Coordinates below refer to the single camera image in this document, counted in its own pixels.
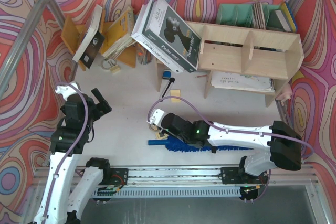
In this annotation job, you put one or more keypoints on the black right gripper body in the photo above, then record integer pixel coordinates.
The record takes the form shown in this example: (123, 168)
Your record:
(168, 120)

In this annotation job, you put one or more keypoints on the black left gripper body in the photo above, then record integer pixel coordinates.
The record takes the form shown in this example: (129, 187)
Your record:
(99, 102)

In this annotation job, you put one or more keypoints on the blue microfiber duster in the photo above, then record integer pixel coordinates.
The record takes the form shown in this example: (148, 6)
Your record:
(175, 145)

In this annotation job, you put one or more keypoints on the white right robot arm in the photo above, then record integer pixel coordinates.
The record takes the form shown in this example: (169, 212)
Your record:
(275, 146)

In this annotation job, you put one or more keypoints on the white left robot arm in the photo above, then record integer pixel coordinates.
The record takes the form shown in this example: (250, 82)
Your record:
(60, 202)

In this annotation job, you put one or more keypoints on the light wooden bookshelf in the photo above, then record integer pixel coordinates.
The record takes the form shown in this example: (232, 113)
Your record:
(257, 52)

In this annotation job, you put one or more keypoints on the small brass padlock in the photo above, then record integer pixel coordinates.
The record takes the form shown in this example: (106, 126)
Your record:
(115, 69)

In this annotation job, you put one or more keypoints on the black and white paperback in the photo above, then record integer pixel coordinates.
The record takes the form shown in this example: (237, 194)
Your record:
(90, 39)

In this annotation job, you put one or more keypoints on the yellow sticky note pad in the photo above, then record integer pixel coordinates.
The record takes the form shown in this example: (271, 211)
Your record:
(175, 93)

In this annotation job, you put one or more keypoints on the black and white marker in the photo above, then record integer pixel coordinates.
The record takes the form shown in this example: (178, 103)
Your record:
(167, 87)

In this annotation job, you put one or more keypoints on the yellow book stack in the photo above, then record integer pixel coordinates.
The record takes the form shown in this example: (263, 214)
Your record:
(117, 37)

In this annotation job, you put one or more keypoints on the coloured pencils bundle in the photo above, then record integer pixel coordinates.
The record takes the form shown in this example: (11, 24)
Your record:
(144, 56)

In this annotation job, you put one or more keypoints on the yellow wooden book stand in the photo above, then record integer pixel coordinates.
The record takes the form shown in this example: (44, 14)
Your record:
(70, 36)

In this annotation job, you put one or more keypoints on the blue and white eraser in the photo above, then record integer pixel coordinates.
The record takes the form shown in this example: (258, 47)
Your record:
(166, 75)

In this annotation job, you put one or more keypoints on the large Twins story book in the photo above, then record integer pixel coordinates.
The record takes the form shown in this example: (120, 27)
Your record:
(167, 31)

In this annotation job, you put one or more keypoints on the pink pig figurine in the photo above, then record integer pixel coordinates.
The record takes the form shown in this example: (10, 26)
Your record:
(285, 94)

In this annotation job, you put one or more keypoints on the mint green desk organizer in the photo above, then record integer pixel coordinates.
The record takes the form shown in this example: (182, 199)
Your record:
(245, 15)

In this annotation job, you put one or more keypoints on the blue bound book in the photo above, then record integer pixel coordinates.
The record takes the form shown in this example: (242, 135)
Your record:
(286, 14)

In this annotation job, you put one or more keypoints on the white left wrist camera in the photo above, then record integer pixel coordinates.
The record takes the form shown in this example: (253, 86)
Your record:
(66, 90)

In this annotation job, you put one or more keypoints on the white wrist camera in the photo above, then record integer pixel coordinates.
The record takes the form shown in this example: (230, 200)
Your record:
(66, 90)
(156, 117)

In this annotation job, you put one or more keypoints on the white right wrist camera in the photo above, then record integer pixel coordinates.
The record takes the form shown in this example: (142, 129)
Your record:
(156, 117)

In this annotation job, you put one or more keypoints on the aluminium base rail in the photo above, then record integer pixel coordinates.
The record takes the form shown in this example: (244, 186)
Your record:
(195, 181)

